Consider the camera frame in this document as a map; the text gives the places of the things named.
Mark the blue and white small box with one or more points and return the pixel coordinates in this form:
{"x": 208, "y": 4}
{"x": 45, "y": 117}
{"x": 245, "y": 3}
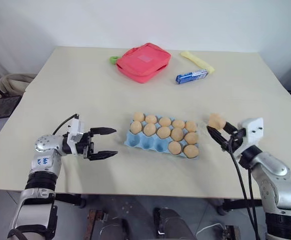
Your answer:
{"x": 191, "y": 76}

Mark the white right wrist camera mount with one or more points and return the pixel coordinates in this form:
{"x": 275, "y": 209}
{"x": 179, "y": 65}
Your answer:
{"x": 253, "y": 132}

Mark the black mesh tray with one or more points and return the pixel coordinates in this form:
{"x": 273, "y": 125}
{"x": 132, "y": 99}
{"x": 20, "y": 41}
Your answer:
{"x": 0, "y": 107}

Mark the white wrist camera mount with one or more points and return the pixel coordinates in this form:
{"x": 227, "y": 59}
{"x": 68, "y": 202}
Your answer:
{"x": 76, "y": 128}
{"x": 253, "y": 132}

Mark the dark rounded shape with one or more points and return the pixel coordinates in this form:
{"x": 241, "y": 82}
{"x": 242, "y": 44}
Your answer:
{"x": 171, "y": 225}

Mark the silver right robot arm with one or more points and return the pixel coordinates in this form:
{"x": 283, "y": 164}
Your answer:
{"x": 278, "y": 182}

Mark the blue egg carton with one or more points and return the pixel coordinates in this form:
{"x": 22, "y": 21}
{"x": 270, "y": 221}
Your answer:
{"x": 145, "y": 143}

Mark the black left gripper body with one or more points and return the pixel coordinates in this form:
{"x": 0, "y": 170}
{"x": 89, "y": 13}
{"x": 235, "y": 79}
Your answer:
{"x": 86, "y": 145}

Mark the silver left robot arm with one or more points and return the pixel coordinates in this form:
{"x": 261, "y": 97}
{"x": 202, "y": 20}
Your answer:
{"x": 41, "y": 162}

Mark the black table leg with caster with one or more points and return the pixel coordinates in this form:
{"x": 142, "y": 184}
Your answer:
{"x": 235, "y": 206}
{"x": 71, "y": 199}

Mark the pale yellow cloth strip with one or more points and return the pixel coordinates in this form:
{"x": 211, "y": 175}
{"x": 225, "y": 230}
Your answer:
{"x": 198, "y": 61}

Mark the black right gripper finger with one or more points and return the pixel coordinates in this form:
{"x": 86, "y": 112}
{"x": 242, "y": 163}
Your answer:
{"x": 231, "y": 128}
{"x": 218, "y": 137}

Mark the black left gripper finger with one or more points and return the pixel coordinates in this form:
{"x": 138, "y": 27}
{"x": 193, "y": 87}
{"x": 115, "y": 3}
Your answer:
{"x": 103, "y": 130}
{"x": 103, "y": 155}

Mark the beige round basket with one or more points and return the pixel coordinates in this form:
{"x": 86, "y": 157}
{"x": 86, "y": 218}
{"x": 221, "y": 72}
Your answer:
{"x": 15, "y": 83}

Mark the tan egg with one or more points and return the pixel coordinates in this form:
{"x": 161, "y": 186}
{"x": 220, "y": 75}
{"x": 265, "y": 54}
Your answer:
{"x": 216, "y": 121}
{"x": 174, "y": 148}
{"x": 163, "y": 132}
{"x": 138, "y": 116}
{"x": 191, "y": 126}
{"x": 149, "y": 129}
{"x": 191, "y": 138}
{"x": 178, "y": 123}
{"x": 190, "y": 151}
{"x": 164, "y": 121}
{"x": 135, "y": 127}
{"x": 177, "y": 134}
{"x": 151, "y": 119}

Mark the red fabric zip pouch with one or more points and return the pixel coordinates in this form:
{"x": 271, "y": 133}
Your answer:
{"x": 143, "y": 63}

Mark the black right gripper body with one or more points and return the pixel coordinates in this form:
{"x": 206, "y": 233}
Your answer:
{"x": 236, "y": 141}

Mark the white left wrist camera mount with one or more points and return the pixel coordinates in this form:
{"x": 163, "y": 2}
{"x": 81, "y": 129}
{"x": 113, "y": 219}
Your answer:
{"x": 76, "y": 128}

